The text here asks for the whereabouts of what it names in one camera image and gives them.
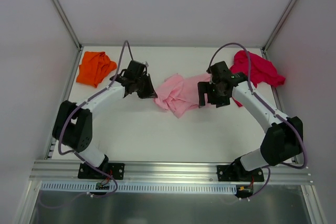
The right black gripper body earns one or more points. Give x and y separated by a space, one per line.
212 95

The aluminium mounting rail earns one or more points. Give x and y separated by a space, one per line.
164 172

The orange t shirt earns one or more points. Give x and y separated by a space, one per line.
95 66

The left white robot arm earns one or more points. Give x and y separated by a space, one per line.
73 128

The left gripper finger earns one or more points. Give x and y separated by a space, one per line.
148 89
142 91

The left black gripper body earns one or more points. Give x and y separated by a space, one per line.
143 85

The magenta t shirt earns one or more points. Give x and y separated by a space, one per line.
261 69

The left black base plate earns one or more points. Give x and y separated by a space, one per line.
116 170

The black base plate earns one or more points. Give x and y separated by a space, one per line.
116 170
234 173

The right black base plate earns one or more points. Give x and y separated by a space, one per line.
234 173

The light pink t shirt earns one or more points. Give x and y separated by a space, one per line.
178 94

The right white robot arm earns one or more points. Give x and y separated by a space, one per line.
283 135

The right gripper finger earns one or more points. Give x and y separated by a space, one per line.
202 100
203 88

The white slotted cable duct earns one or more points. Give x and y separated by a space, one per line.
142 188

